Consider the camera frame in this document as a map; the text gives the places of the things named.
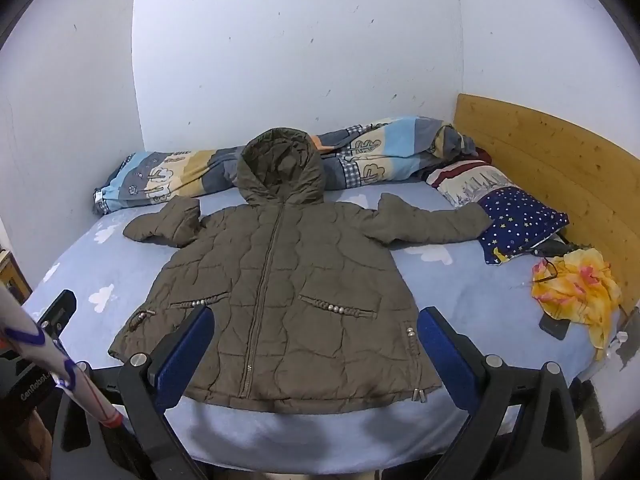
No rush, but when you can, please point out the black phone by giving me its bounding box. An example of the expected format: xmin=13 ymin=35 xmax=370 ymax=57
xmin=539 ymin=312 xmax=571 ymax=341

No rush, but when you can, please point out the bed with blue cloud sheet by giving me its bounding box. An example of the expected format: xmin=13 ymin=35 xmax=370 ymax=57
xmin=22 ymin=180 xmax=626 ymax=466

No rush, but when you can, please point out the yellow floral cloth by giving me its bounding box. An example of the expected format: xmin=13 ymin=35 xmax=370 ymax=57
xmin=531 ymin=247 xmax=622 ymax=362

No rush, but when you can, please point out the olive quilted hooded jacket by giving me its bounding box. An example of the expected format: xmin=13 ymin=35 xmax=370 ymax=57
xmin=107 ymin=127 xmax=493 ymax=415

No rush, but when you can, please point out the patchwork tree print quilt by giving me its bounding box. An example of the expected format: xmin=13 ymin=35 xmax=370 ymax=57
xmin=91 ymin=116 xmax=478 ymax=216

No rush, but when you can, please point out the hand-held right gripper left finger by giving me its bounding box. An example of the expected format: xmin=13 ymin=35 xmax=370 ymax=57
xmin=52 ymin=304 xmax=217 ymax=480

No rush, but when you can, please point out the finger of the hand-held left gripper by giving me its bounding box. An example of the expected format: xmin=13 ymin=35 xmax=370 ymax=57
xmin=37 ymin=289 xmax=79 ymax=342

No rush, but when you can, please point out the navy star print pillow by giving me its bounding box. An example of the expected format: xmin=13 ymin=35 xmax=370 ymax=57
xmin=477 ymin=186 xmax=570 ymax=266

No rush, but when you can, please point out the wooden headboard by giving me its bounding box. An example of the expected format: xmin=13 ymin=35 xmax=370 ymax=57
xmin=452 ymin=92 xmax=640 ymax=311

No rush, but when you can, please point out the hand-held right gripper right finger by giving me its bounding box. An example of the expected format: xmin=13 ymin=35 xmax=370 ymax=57
xmin=417 ymin=305 xmax=584 ymax=480

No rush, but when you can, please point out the striped red white pillow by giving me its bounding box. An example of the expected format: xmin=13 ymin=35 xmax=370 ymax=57
xmin=425 ymin=147 xmax=506 ymax=208

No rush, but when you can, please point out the wooden shelf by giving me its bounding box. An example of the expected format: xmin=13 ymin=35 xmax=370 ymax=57
xmin=0 ymin=245 xmax=34 ymax=307

